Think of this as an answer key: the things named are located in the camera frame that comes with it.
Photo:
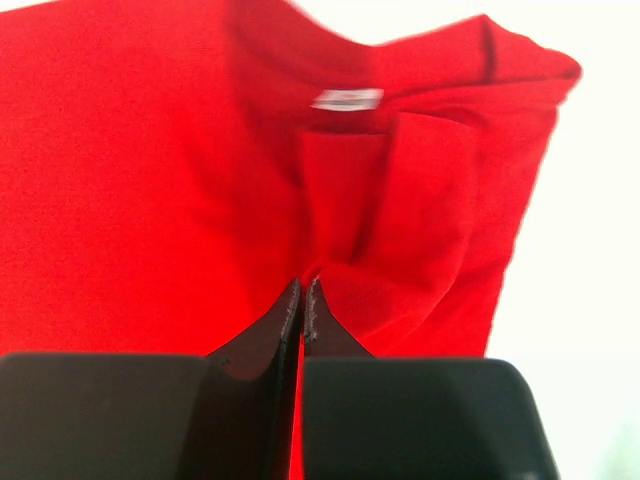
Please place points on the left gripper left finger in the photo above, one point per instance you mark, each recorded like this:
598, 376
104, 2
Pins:
227, 415

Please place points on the red t-shirt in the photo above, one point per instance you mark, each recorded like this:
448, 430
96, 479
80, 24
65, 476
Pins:
168, 168

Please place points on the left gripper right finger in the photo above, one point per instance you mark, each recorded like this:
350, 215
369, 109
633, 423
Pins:
365, 417

